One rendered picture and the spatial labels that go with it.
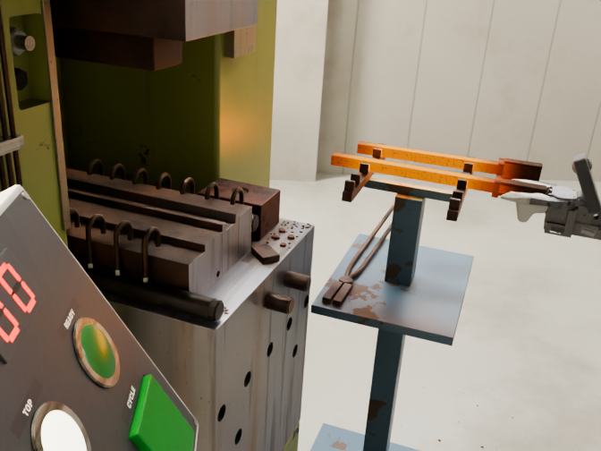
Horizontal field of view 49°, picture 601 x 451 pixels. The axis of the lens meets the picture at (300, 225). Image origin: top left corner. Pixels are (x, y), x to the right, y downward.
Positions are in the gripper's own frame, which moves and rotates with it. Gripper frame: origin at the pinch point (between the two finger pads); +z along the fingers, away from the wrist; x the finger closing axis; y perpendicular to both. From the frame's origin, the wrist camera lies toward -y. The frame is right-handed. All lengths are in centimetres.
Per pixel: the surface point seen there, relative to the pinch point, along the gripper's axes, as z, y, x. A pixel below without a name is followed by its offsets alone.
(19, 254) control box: 31, -23, -102
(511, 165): 0.4, -0.8, 12.2
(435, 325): 8.3, 26.4, -16.6
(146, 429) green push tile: 22, -10, -101
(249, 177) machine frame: 51, 2, -17
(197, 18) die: 37, -36, -64
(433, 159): 17.4, 0.2, 10.6
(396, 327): 15.8, 27.1, -20.0
